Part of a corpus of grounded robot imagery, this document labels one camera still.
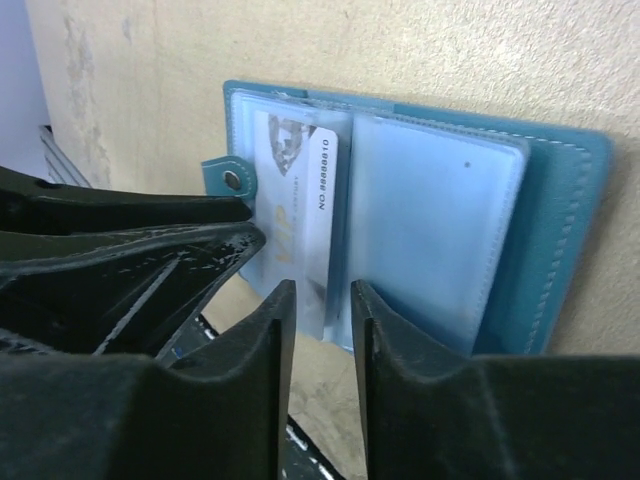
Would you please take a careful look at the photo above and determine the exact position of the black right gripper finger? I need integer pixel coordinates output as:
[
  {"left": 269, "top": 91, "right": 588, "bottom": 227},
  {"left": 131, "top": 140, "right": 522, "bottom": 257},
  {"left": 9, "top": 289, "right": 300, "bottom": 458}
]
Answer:
[
  {"left": 1, "top": 168, "right": 251, "bottom": 235},
  {"left": 351, "top": 280, "right": 639, "bottom": 479},
  {"left": 1, "top": 222, "right": 265, "bottom": 356},
  {"left": 1, "top": 280, "right": 296, "bottom": 479}
]

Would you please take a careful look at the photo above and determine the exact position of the blue leather card holder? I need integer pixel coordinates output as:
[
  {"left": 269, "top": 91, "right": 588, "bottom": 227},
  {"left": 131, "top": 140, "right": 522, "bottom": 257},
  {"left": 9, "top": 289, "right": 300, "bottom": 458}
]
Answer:
[{"left": 202, "top": 80, "right": 613, "bottom": 355}]

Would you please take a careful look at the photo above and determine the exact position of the printed card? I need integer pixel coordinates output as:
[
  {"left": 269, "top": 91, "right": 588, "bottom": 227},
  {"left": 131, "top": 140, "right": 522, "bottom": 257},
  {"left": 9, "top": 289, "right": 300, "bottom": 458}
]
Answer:
[{"left": 249, "top": 111, "right": 339, "bottom": 340}]

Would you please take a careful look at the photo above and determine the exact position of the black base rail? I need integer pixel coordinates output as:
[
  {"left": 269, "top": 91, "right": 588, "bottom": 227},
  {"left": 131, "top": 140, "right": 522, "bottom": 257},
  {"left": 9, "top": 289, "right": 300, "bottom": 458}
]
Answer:
[{"left": 156, "top": 314, "right": 344, "bottom": 480}]

